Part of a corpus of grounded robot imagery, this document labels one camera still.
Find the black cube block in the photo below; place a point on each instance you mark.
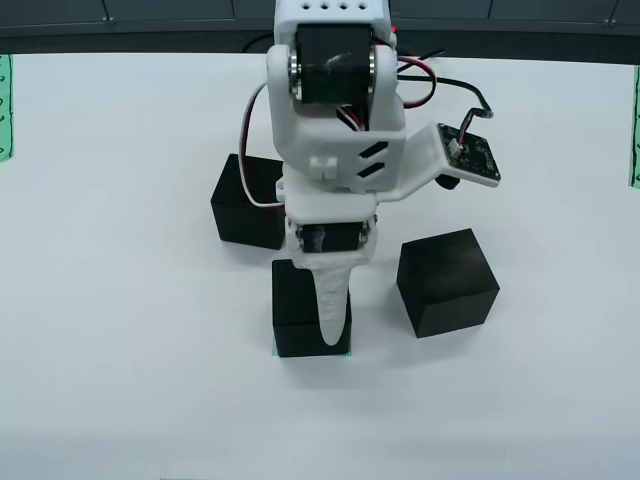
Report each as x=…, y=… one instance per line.
x=445, y=280
x=295, y=310
x=235, y=210

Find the green tape strip with arrows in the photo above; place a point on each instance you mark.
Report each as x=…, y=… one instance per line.
x=635, y=125
x=6, y=100

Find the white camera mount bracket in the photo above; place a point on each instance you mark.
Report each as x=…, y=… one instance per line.
x=420, y=160

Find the black camera circuit board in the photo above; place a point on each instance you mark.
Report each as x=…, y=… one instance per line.
x=472, y=155

